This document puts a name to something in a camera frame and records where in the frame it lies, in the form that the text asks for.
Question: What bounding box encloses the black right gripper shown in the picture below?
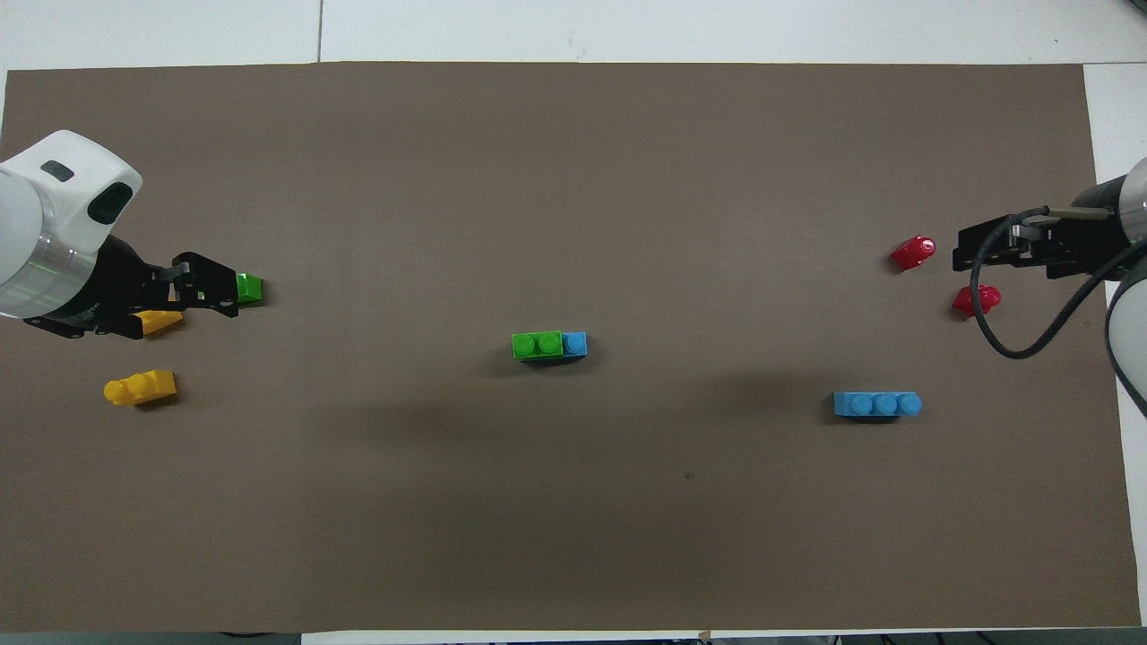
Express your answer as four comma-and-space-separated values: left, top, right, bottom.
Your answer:
952, 211, 1125, 279

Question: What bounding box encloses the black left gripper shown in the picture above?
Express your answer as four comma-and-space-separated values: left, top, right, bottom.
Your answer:
25, 235, 241, 341

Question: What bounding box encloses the plain green toy brick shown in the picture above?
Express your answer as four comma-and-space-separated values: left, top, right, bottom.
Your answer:
512, 331, 565, 361

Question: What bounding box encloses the blue three-stud toy brick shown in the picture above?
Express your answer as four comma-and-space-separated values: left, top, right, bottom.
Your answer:
833, 391, 923, 419
516, 331, 589, 364

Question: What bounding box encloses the red single-stud toy brick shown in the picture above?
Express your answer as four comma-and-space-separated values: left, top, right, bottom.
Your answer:
890, 236, 936, 271
952, 284, 1002, 319

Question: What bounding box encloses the brown table mat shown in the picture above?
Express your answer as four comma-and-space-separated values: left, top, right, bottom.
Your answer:
0, 61, 1141, 632

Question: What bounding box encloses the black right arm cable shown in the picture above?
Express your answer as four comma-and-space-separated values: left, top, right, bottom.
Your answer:
970, 206, 1147, 361

